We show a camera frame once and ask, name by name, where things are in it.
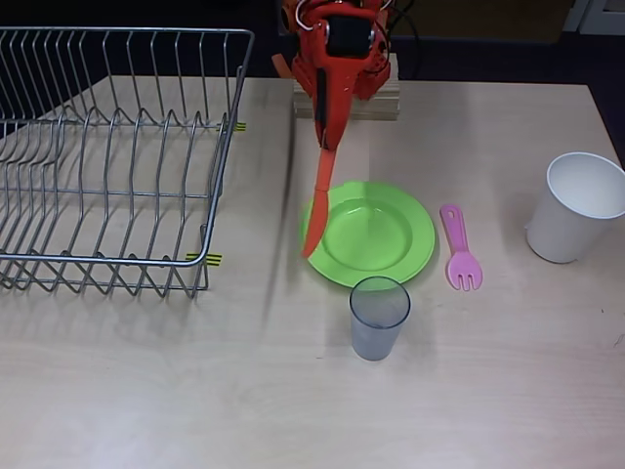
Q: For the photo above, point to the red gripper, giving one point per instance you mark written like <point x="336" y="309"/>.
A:
<point x="333" y="100"/>

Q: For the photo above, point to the orange plastic knife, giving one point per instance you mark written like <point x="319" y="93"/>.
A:
<point x="320" y="205"/>

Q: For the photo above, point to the green plastic plate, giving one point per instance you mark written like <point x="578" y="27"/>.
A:
<point x="371" y="234"/>

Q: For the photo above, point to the pink plastic fork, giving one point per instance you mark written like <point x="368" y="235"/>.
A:
<point x="459" y="239"/>

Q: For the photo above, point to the translucent grey plastic cup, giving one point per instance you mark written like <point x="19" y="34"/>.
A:
<point x="378" y="332"/>

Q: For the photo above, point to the red robot arm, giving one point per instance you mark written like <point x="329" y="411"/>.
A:
<point x="376" y="73"/>

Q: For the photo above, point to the wooden base block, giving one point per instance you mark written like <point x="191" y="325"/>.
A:
<point x="381" y="105"/>

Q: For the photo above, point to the orange plastic clamp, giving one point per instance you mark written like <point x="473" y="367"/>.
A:
<point x="282" y="66"/>

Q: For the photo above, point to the yellow black tape mark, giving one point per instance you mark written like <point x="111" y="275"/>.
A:
<point x="239" y="128"/>
<point x="210" y="259"/>

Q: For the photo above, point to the white paper cup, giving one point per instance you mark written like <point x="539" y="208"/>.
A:
<point x="561" y="229"/>

